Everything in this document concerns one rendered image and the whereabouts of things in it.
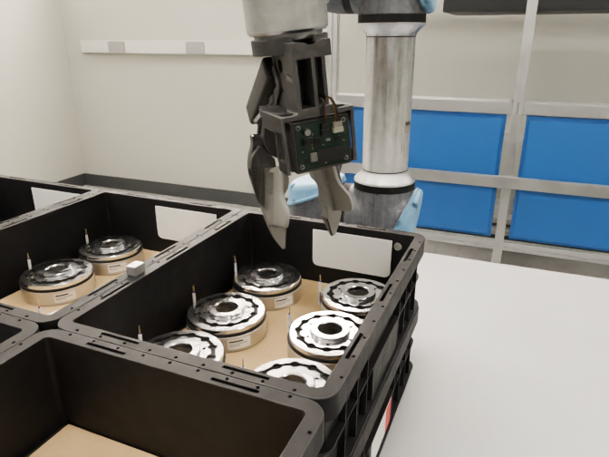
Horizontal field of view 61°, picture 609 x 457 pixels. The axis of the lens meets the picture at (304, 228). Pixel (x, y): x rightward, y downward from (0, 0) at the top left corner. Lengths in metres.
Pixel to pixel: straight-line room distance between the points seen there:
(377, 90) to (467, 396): 0.52
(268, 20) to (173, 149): 3.70
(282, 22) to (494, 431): 0.59
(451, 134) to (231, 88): 1.84
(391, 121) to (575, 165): 1.60
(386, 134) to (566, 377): 0.49
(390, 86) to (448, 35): 2.38
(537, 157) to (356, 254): 1.74
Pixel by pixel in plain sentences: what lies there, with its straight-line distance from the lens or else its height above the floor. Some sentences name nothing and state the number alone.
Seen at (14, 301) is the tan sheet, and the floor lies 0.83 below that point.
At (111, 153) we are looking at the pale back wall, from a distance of 4.56.
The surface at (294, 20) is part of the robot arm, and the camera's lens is 0.47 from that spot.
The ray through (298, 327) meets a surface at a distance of 0.65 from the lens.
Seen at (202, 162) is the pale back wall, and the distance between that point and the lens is 4.03.
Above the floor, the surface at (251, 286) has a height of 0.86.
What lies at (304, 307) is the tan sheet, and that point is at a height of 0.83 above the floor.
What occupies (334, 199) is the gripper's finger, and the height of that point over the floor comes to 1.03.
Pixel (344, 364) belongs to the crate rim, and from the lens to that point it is 0.47.
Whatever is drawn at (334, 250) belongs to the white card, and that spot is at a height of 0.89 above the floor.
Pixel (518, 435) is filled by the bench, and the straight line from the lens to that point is 0.80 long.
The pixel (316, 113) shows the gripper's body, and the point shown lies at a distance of 0.47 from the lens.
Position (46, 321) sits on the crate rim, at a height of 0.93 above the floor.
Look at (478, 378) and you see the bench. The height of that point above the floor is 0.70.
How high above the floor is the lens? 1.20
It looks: 20 degrees down
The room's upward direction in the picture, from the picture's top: straight up
